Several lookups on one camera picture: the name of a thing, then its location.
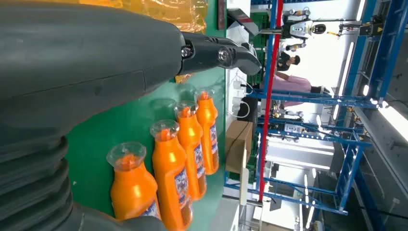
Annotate orange detergent bottle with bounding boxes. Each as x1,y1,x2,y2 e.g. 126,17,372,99
173,101,207,202
194,89,220,176
150,119,193,231
106,141,162,221

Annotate yellow plastic sheet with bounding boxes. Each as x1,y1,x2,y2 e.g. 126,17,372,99
41,0,208,84

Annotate white table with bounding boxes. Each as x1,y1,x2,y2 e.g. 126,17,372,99
208,0,264,231

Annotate white power strip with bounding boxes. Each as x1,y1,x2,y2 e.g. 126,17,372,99
232,79,253,118

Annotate black tablet on stand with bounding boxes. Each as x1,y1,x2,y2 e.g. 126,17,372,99
227,8,259,36

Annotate black bag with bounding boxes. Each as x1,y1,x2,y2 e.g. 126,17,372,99
237,96,259,127

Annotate open cardboard box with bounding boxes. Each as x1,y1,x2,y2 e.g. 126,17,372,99
225,120,254,174

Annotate green plastic crate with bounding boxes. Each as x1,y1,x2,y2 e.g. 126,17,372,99
248,12,271,87

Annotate person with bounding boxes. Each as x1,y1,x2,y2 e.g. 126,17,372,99
260,70,332,107
276,51,301,71

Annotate white flat box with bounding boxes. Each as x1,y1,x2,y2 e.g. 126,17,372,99
239,140,251,206

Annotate white humanoid robot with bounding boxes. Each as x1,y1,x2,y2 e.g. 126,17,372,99
282,8,327,51

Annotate blue steel rack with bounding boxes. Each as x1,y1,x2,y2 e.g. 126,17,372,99
223,0,408,218

